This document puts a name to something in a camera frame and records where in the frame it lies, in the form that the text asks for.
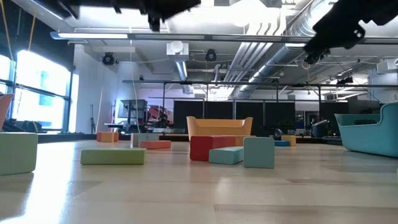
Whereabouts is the silver ventilation duct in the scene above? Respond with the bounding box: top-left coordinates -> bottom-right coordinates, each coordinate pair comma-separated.
231,0 -> 335,100

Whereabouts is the green block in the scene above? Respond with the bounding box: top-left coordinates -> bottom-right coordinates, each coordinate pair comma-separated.
80,147 -> 147,166
0,131 -> 39,176

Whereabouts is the black monitor on stand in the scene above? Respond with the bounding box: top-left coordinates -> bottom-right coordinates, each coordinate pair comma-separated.
115,98 -> 149,133

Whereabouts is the teal block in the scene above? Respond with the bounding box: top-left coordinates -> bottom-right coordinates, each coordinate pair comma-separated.
208,146 -> 244,166

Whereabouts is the red-orange block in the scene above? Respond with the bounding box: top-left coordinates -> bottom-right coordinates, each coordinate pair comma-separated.
139,140 -> 172,150

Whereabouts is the white hanging cable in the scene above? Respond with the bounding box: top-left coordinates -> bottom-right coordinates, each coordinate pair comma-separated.
129,40 -> 141,134

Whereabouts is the yellow plastic bin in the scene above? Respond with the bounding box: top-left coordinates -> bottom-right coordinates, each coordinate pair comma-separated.
186,116 -> 254,142

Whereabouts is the small teal cube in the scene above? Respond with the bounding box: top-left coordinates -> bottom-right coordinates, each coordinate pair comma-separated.
243,136 -> 275,169
137,133 -> 160,148

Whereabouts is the black partition wall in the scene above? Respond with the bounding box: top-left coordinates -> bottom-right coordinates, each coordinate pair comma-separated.
172,100 -> 297,138

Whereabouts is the white ceiling box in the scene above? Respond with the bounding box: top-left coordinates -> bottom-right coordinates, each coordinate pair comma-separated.
166,40 -> 190,62

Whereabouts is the yellow hanging cable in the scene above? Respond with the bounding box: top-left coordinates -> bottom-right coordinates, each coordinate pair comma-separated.
27,11 -> 37,52

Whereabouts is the large yellow-orange block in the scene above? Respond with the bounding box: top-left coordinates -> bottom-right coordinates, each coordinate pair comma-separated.
234,134 -> 257,147

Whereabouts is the long ceiling light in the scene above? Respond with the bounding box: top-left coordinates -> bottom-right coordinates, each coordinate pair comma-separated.
49,30 -> 130,40

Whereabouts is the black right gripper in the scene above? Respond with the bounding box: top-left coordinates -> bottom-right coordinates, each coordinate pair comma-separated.
306,0 -> 366,53

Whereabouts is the black ceiling spotlight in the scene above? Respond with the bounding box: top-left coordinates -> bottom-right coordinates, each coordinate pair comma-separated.
336,75 -> 354,85
205,49 -> 218,63
303,48 -> 331,65
102,52 -> 116,66

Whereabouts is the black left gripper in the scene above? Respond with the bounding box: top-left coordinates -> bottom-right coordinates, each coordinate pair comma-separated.
138,0 -> 202,32

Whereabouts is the small orange cube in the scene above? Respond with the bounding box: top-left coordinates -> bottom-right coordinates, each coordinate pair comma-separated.
280,134 -> 297,147
96,131 -> 115,143

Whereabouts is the black round bin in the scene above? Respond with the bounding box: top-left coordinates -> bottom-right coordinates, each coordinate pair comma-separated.
311,119 -> 331,139

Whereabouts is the orange plastic bin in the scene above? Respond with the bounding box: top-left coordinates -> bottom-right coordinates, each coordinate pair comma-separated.
0,93 -> 15,132

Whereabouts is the black aluminium table frame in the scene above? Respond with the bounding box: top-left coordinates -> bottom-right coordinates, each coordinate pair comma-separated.
37,132 -> 343,146

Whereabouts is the teal plastic bin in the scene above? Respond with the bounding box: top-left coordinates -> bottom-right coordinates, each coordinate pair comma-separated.
334,102 -> 398,159

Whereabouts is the black pipe frame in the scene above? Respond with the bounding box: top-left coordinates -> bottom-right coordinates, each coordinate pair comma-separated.
122,79 -> 398,138

